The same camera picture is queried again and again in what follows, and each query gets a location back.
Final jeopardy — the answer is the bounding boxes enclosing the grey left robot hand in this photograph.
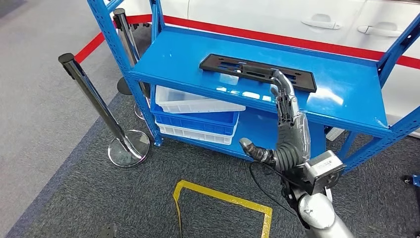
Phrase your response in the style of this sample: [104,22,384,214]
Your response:
[100,223,118,238]

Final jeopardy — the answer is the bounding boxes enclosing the black plastic plate holder part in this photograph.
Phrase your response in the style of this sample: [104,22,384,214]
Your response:
[199,53,318,93]

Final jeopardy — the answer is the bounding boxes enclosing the short red barrier belt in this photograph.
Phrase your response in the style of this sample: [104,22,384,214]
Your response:
[74,32,116,63]

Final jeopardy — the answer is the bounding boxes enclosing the long red barrier belt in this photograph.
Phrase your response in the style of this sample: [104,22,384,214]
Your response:
[126,14,420,70]

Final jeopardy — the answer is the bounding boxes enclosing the black stanchion post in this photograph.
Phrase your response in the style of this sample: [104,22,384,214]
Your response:
[116,76,133,97]

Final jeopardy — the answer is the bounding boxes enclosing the chrome stanchion post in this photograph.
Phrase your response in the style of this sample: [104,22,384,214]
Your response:
[58,52,151,169]
[113,8,152,120]

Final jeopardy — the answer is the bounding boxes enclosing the white plastic crate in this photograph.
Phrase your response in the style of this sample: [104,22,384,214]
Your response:
[155,85,246,115]
[155,122,238,146]

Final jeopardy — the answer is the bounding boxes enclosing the blue plastic crate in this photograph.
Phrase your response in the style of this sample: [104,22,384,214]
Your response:
[151,102,240,136]

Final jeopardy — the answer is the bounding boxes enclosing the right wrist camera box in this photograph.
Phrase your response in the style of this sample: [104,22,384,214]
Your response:
[303,150,347,194]

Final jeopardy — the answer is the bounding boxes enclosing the white car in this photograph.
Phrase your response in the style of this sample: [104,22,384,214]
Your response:
[118,0,420,139]

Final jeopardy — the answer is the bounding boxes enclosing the white car door handle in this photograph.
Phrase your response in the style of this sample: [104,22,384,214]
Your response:
[301,13,342,30]
[357,22,404,37]

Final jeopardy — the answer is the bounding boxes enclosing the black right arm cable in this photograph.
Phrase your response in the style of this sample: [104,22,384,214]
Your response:
[249,161,303,219]

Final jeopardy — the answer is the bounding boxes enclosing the blue metal shelf rack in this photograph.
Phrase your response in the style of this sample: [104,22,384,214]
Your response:
[87,0,420,175]

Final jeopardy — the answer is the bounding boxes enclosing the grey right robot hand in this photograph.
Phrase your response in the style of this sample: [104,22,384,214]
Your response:
[239,69,312,165]

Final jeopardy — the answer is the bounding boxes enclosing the blue metal cart frame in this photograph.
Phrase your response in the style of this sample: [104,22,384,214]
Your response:
[403,174,420,188]

